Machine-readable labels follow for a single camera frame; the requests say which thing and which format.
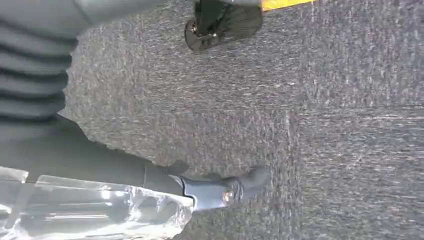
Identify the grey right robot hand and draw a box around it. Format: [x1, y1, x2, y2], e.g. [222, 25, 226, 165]
[0, 114, 273, 240]

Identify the yellow floor tape square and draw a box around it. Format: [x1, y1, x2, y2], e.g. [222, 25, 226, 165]
[261, 0, 316, 12]

